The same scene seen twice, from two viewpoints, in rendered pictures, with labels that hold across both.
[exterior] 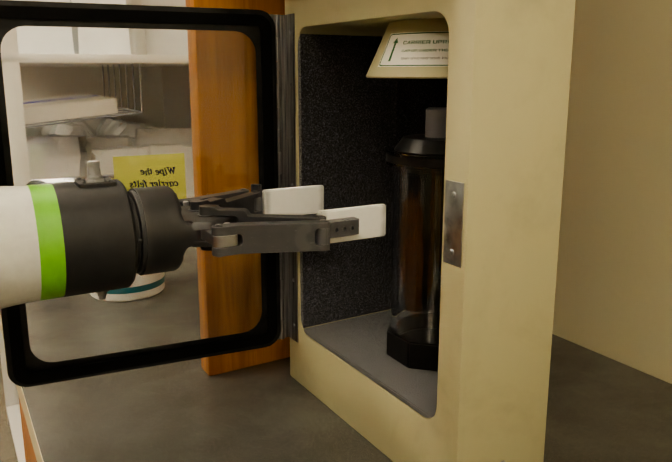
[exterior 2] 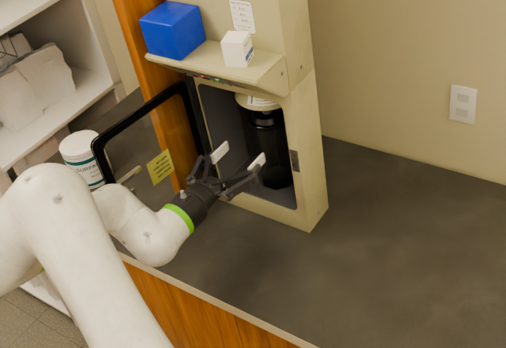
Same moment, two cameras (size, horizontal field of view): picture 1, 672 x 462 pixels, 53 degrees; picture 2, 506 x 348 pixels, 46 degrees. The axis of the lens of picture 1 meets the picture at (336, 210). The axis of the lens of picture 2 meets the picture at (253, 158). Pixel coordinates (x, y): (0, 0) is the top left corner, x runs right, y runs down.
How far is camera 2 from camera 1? 1.07 m
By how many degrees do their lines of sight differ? 32
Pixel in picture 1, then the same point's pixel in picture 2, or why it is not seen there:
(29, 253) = (187, 230)
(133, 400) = not seen: hidden behind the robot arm
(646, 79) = (327, 31)
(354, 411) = (259, 209)
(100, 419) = not seen: hidden behind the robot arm
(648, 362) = (346, 135)
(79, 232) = (194, 217)
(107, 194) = (193, 200)
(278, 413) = (229, 219)
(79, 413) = not seen: hidden behind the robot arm
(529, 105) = (309, 117)
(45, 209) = (183, 215)
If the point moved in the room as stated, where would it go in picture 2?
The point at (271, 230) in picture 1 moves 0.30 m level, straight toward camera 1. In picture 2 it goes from (242, 186) to (312, 260)
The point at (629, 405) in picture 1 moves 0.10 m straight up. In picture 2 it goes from (345, 163) to (343, 137)
